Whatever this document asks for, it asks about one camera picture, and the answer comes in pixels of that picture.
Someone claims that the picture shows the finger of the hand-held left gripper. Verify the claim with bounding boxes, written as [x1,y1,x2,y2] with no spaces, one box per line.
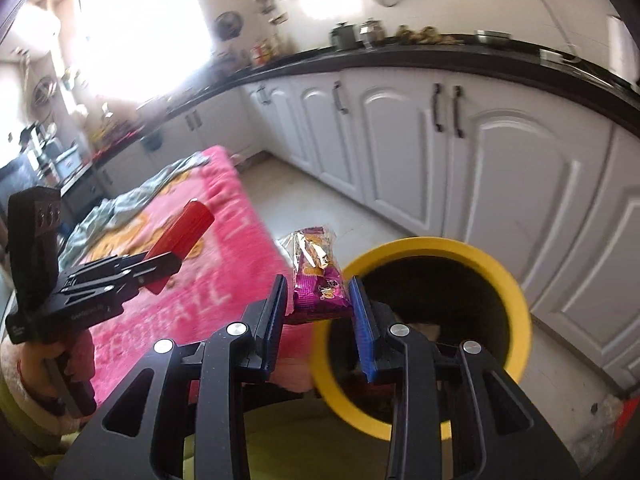
[75,252,184,281]
[57,270,173,307]

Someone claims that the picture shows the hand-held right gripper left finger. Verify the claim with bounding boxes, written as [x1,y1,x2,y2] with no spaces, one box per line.
[52,274,289,480]

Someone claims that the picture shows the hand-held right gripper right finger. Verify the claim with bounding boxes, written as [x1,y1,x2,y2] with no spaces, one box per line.
[347,275,583,480]

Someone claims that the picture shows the red box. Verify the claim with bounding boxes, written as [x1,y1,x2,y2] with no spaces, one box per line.
[147,199,217,297]

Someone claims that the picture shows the purple snack packet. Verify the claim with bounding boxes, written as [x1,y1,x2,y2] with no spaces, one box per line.
[276,226,355,325]

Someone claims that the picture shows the yellow trash bin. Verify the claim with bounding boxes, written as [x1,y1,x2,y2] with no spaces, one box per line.
[310,236,532,442]

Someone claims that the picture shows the person's left forearm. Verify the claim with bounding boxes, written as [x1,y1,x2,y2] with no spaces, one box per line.
[0,345,83,466]

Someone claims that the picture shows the person's left hand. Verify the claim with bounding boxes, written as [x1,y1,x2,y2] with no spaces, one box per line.
[22,331,97,411]

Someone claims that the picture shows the light blue cloth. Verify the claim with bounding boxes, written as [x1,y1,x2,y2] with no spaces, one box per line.
[62,152,212,262]

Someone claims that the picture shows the pink printed blanket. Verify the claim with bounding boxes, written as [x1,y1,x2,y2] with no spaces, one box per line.
[60,145,321,407]

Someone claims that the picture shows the teal storage box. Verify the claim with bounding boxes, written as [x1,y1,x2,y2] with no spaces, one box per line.
[49,142,82,180]

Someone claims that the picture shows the white kitchen cabinets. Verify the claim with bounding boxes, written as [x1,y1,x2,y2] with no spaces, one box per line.
[95,67,640,402]

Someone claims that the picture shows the bright window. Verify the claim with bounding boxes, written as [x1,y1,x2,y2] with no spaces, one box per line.
[15,0,217,111]

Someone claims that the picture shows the condiment bottles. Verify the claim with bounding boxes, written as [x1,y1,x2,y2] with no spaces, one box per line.
[249,34,282,67]

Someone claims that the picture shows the black kitchen countertop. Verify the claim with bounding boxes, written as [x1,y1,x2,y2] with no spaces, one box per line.
[90,44,640,137]

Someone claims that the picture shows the pile of ginger roots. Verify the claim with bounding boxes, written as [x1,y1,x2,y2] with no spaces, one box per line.
[395,25,464,47]

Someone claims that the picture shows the steel bowl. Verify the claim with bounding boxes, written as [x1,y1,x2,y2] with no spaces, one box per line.
[475,30,514,52]

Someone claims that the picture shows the silver power adapter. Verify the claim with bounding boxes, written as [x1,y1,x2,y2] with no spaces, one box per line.
[539,49,582,67]

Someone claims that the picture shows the round blue wall fan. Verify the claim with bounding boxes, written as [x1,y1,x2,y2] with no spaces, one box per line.
[215,11,245,42]

